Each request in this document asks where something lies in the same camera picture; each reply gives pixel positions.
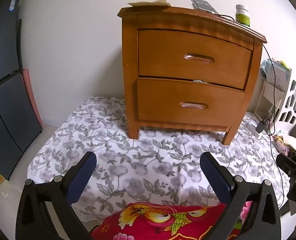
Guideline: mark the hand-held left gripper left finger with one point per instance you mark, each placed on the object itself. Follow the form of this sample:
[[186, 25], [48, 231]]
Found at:
[[81, 177]]

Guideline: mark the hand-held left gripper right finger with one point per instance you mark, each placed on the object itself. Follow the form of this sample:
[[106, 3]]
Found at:
[[216, 177]]

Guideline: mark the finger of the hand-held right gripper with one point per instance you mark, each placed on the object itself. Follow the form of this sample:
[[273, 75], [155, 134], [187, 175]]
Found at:
[[286, 161]]

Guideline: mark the pile of snack packets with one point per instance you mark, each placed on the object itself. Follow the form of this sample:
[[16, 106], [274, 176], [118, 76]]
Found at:
[[284, 145]]

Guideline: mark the grey charger adapter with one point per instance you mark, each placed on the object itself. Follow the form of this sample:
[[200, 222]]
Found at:
[[260, 127]]

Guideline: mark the white power strip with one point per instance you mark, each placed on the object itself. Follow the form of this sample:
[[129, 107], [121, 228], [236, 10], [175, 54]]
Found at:
[[252, 130]]

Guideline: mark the grey floral bed sheet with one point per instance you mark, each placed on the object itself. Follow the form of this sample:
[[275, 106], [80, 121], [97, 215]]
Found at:
[[138, 160]]

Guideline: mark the white cutout plastic crate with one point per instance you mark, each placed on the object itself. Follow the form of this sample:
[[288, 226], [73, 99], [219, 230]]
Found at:
[[291, 97]]

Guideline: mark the small white shelf unit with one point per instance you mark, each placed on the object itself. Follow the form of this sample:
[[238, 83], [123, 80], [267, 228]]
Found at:
[[267, 92]]

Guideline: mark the red parrot print blanket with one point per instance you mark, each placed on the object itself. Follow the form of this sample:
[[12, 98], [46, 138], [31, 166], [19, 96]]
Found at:
[[150, 220]]

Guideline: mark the white printed storage box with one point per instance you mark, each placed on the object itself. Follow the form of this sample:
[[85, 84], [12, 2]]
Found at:
[[280, 75]]

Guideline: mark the pink foam board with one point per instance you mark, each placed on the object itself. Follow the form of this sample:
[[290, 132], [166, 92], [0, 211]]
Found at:
[[29, 87]]

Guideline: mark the wooden nightstand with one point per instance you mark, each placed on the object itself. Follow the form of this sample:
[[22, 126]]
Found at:
[[130, 80]]

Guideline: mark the white bottle green label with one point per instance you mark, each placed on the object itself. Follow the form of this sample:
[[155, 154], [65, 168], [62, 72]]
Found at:
[[242, 17]]

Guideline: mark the grey phone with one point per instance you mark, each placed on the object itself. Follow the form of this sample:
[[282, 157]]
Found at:
[[202, 5]]

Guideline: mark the beige paper envelope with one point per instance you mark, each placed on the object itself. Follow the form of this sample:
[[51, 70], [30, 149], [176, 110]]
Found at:
[[150, 3]]

